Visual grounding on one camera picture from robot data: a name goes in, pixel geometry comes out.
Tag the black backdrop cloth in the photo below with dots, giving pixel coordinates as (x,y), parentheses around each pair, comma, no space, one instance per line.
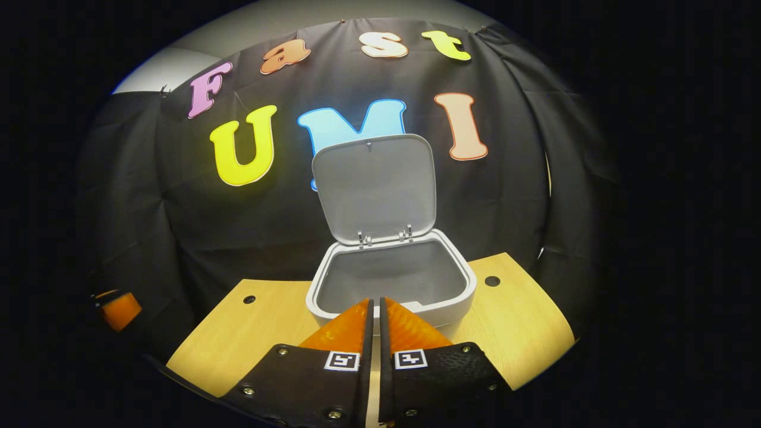
(178,238)

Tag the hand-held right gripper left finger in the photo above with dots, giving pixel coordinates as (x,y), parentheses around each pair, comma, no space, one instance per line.
(309,386)

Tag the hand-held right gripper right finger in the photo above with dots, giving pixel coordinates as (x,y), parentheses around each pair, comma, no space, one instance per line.
(440,383)

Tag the white desktop garbage bin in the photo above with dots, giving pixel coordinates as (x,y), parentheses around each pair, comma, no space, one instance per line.
(380,190)

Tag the wooden desktop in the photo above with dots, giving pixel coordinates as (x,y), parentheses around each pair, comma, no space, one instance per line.
(250,339)

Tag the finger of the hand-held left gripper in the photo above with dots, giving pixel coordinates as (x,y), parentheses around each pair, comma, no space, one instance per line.
(120,310)

